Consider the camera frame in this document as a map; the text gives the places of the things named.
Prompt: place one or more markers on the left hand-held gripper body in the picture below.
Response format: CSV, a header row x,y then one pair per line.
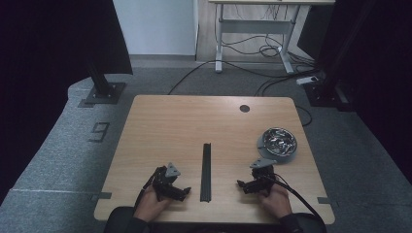
x,y
163,186

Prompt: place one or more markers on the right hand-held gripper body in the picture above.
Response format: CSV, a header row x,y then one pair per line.
x,y
264,179

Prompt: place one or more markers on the bundle of black chopsticks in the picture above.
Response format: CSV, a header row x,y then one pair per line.
x,y
206,171

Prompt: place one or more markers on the shiny steel bowl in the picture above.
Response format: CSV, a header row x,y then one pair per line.
x,y
279,142

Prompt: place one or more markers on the person's left hand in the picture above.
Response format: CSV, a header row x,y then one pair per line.
x,y
149,205

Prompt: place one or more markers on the person's right hand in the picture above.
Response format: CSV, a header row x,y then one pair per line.
x,y
277,202

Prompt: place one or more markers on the black chair armrest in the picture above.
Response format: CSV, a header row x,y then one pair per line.
x,y
116,221
315,226

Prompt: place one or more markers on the grey tape mark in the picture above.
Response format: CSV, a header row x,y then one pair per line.
x,y
103,195
324,200

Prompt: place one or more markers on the black round table grommet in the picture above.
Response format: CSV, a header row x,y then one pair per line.
x,y
244,108

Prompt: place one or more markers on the white power strip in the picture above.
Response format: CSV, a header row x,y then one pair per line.
x,y
307,80

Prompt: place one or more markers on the black stand with dark base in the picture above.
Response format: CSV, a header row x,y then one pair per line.
x,y
327,87

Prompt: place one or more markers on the white metal desk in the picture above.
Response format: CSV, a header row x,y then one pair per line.
x,y
256,26

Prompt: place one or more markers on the black curtain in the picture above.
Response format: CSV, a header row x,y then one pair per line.
x,y
388,81
48,64

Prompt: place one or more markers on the black stand with base plate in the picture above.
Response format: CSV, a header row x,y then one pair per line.
x,y
103,89

